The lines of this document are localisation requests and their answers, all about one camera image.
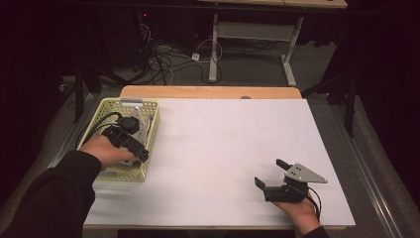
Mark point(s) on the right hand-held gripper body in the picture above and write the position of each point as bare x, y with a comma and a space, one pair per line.
290, 190

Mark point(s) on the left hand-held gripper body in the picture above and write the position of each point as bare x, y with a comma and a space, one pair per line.
127, 139

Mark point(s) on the yellow plastic basket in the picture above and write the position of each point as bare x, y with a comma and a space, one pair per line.
152, 109

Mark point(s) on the person's right hand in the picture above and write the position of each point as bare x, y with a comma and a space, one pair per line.
302, 214

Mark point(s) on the white board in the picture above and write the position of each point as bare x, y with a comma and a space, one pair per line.
214, 145

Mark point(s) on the white power adapter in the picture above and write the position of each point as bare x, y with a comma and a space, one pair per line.
195, 56

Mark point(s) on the white-legged desk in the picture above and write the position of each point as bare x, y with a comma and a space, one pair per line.
254, 31

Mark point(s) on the metal floor rail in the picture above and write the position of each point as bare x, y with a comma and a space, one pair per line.
369, 185
62, 145

